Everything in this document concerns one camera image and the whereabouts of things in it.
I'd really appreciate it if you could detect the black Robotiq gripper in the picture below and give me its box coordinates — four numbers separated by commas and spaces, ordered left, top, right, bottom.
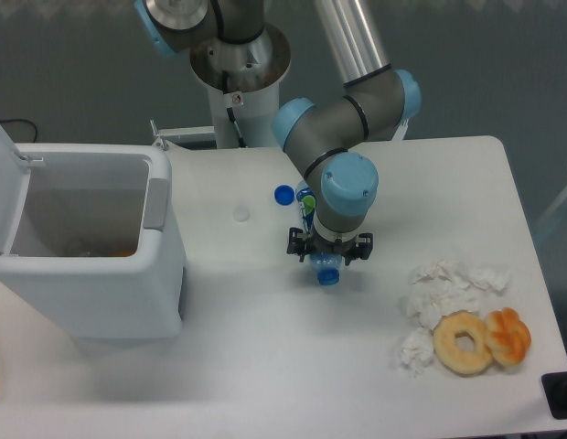
286, 227, 373, 266

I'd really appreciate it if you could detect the blue plastic water bottle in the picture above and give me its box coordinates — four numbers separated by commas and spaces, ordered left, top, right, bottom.
295, 180, 342, 286

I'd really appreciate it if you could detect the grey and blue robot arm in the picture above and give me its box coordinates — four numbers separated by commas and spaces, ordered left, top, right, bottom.
135, 1, 422, 262

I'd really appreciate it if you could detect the blue bottle cap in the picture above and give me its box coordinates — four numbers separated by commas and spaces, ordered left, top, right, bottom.
273, 185, 295, 206

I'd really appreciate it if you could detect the small white round cap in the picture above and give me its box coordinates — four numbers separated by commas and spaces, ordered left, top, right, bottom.
232, 206, 251, 222

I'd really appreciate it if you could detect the large crumpled white tissue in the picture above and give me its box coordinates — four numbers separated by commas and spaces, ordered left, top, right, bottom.
404, 259, 512, 330

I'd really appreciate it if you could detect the small crumpled white tissue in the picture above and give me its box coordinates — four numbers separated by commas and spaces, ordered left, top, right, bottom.
399, 327, 434, 377

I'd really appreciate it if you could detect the orange glazed twisted pastry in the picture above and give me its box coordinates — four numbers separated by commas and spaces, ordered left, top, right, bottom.
484, 307, 531, 367

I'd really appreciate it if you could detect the white open trash bin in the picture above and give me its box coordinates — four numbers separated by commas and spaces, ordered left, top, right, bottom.
0, 125, 187, 339

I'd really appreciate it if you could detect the black device at table edge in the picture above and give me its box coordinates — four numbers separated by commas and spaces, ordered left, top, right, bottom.
541, 371, 567, 420

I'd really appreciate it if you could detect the plain ring donut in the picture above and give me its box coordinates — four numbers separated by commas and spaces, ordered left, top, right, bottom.
433, 312, 493, 376

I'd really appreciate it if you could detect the black cable on floor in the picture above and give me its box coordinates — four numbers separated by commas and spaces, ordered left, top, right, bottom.
0, 118, 39, 141

